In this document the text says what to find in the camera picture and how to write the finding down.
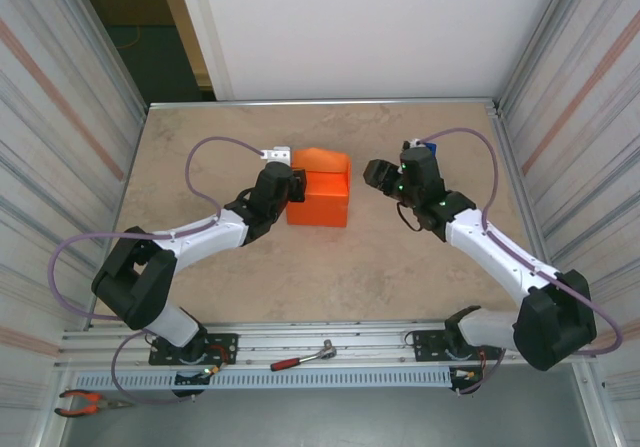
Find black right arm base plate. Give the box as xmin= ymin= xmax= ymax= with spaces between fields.
xmin=411 ymin=327 xmax=504 ymax=363

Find orange wrapping paper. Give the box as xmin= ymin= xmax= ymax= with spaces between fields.
xmin=286 ymin=146 xmax=353 ymax=229

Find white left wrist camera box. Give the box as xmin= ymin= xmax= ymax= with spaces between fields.
xmin=258 ymin=144 xmax=293 ymax=165

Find wide aluminium extrusion rail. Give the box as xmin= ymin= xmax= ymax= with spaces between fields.
xmin=54 ymin=319 xmax=599 ymax=371

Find white slotted cable duct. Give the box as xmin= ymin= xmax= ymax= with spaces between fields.
xmin=73 ymin=366 xmax=454 ymax=391

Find orange-handled pliers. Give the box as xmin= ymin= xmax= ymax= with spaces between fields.
xmin=53 ymin=389 xmax=126 ymax=418

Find thin aluminium extrusion rail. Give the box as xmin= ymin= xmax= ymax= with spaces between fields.
xmin=146 ymin=97 xmax=503 ymax=113

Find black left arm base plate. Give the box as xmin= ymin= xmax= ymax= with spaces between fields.
xmin=148 ymin=333 xmax=239 ymax=367

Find red-handled ratchet wrench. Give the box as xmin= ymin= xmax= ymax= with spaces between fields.
xmin=270 ymin=339 xmax=339 ymax=372

